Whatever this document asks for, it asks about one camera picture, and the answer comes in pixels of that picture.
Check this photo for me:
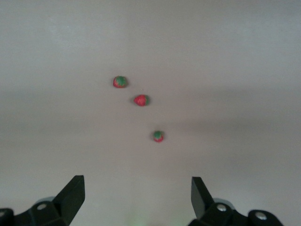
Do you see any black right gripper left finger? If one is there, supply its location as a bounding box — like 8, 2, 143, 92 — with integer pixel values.
0, 175, 85, 226

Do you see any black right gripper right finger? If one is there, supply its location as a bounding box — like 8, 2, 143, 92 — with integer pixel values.
188, 176, 284, 226

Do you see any brown table cloth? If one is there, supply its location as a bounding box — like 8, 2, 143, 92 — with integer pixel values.
0, 0, 301, 226

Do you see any red toy strawberry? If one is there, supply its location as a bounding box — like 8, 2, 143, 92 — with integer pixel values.
152, 130, 165, 144
133, 94, 151, 107
112, 75, 130, 89

